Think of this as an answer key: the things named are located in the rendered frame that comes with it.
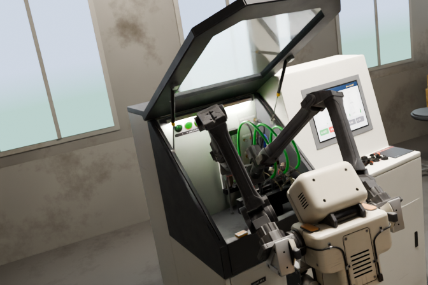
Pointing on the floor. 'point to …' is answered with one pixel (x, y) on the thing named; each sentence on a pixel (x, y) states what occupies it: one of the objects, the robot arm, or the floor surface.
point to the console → (410, 209)
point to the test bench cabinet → (193, 268)
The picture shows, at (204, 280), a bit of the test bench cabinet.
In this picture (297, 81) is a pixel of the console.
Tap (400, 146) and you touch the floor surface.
